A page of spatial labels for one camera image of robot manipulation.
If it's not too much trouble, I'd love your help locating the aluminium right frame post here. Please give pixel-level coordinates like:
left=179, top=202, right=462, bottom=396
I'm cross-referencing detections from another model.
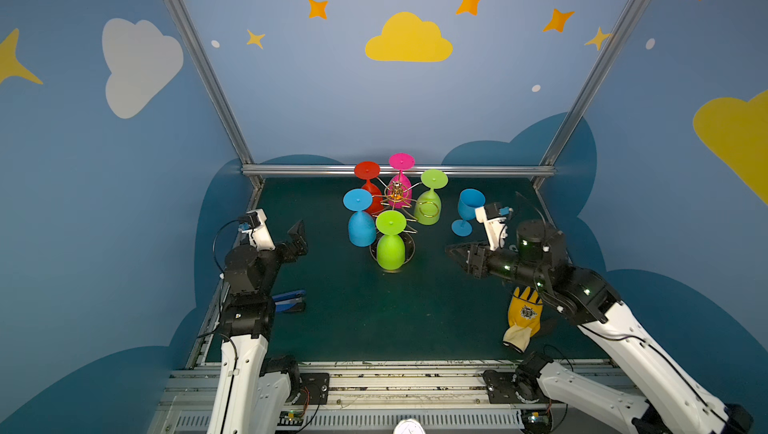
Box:
left=532, top=0, right=652, bottom=191

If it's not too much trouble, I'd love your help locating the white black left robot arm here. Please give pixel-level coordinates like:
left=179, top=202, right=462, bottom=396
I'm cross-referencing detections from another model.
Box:
left=207, top=220, right=308, bottom=433

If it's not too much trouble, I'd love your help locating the magenta wine glass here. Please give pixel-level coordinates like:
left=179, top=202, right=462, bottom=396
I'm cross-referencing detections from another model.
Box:
left=386, top=153, right=415, bottom=209

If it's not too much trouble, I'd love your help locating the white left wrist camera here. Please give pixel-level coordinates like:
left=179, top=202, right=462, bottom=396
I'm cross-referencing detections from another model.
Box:
left=237, top=208, right=276, bottom=251

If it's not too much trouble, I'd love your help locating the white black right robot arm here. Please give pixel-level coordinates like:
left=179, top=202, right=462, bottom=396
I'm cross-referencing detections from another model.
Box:
left=446, top=219, right=754, bottom=433

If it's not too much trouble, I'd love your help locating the green wine glass front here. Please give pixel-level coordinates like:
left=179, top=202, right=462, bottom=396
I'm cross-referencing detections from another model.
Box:
left=375, top=210, right=407, bottom=271

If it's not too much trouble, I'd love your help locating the aluminium frame post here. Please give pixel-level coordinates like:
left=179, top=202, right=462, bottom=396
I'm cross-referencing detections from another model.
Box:
left=532, top=0, right=652, bottom=191
left=163, top=0, right=253, bottom=168

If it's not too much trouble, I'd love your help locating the gold wire wine glass rack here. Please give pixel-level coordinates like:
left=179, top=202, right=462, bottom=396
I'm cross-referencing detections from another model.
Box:
left=369, top=169, right=448, bottom=272

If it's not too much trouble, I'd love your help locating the aluminium back frame rail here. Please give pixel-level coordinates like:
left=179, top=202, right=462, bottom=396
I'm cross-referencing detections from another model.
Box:
left=241, top=163, right=556, bottom=178

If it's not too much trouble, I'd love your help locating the red wine glass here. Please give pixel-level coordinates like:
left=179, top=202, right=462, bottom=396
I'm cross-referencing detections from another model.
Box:
left=354, top=161, right=384, bottom=216

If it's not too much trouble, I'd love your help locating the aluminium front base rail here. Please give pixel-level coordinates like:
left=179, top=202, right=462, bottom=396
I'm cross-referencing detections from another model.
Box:
left=146, top=358, right=649, bottom=434

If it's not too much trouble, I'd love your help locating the blue wine glass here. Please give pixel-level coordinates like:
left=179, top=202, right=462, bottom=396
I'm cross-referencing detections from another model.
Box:
left=343, top=188, right=377, bottom=247
left=451, top=188, right=486, bottom=237

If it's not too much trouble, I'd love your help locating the green wine glass back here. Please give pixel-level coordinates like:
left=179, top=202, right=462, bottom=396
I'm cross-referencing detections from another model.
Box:
left=414, top=169, right=448, bottom=226

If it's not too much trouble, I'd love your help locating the aluminium left frame post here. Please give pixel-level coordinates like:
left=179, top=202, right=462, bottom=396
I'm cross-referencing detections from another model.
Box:
left=163, top=0, right=253, bottom=168

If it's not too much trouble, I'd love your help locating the yellow work glove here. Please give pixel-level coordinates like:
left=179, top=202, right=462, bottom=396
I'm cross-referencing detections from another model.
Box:
left=502, top=287, right=543, bottom=353

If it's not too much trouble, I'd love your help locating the green wine glass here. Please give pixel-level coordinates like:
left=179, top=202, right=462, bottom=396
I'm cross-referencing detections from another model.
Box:
left=414, top=169, right=448, bottom=226
left=375, top=210, right=407, bottom=271

